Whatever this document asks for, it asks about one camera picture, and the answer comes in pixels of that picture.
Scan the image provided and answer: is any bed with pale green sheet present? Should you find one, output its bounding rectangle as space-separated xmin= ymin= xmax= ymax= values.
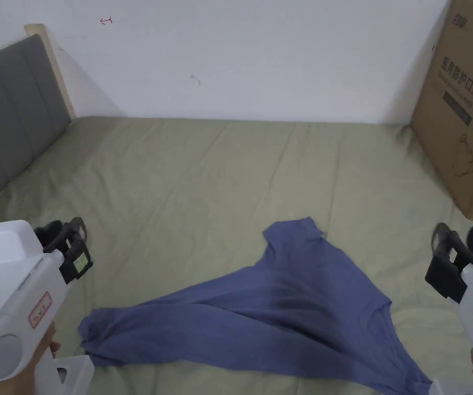
xmin=0 ymin=116 xmax=473 ymax=395

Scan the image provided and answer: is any blue shirt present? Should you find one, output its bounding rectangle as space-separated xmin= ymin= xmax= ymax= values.
xmin=78 ymin=217 xmax=434 ymax=395

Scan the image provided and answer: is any person's left hand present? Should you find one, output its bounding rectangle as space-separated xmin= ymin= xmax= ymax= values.
xmin=0 ymin=320 xmax=62 ymax=395

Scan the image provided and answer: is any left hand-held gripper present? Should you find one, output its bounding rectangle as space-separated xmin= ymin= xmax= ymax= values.
xmin=0 ymin=217 xmax=96 ymax=395

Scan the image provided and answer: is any grey padded headboard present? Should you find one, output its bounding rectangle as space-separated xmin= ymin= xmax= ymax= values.
xmin=0 ymin=24 xmax=77 ymax=217

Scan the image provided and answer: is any brown cardboard carton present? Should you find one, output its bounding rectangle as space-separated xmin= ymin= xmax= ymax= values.
xmin=408 ymin=0 xmax=473 ymax=223

